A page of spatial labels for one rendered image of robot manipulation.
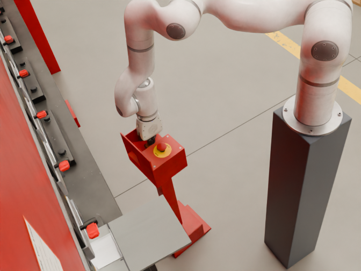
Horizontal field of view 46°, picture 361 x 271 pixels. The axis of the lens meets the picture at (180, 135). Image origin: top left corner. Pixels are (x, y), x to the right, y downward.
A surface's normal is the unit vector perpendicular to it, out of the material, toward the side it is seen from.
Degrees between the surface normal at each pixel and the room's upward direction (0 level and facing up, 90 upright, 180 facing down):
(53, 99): 0
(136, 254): 0
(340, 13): 25
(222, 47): 0
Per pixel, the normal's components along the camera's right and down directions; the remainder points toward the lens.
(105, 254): -0.12, -0.63
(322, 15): -0.36, -0.63
